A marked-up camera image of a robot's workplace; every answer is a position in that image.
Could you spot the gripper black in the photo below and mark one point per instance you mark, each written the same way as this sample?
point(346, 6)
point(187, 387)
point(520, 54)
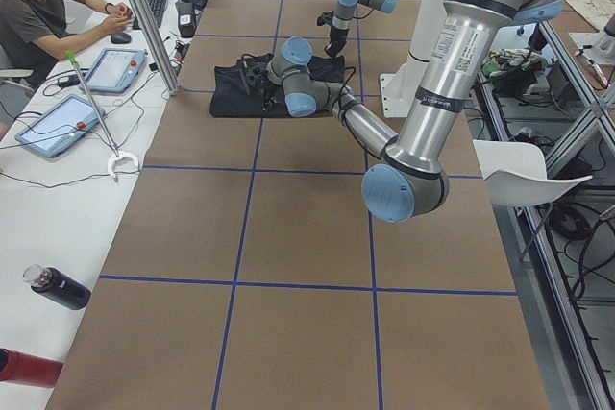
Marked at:
point(335, 37)

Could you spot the black printed t-shirt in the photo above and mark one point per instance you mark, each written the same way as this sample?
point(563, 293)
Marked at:
point(229, 99)

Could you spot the pile of clothes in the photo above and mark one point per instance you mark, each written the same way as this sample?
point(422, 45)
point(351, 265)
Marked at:
point(514, 71)

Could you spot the black box with label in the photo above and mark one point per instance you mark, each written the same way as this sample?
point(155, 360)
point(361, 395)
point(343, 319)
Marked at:
point(186, 20)

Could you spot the black keyboard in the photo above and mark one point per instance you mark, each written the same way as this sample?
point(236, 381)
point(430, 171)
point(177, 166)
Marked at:
point(154, 2)

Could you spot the black computer mouse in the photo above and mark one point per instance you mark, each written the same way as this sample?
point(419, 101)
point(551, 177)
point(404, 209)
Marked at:
point(121, 38)

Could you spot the white chair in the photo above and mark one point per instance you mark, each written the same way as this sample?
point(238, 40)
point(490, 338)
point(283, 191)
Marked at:
point(516, 176)

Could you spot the far teach pendant tablet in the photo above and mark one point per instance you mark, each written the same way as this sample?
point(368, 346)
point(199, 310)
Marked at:
point(114, 70)

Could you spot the teach pendant tablet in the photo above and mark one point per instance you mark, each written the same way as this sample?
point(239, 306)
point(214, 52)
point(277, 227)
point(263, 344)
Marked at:
point(58, 128)
point(114, 70)

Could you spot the reacher grabber stick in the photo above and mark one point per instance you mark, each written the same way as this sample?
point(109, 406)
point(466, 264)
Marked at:
point(117, 155)

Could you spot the near teach pendant tablet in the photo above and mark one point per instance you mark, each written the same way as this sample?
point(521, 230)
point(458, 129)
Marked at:
point(58, 128)

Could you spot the black water bottle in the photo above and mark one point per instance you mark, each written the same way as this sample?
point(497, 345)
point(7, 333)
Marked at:
point(56, 286)

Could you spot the red bottle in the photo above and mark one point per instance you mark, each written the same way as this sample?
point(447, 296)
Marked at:
point(26, 369)

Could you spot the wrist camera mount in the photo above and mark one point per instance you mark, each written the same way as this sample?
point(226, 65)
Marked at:
point(324, 18)
point(254, 79)

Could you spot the white pedestal column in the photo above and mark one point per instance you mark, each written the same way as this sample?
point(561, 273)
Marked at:
point(430, 19)

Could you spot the aluminium frame post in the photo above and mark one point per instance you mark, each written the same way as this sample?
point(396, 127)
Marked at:
point(155, 44)

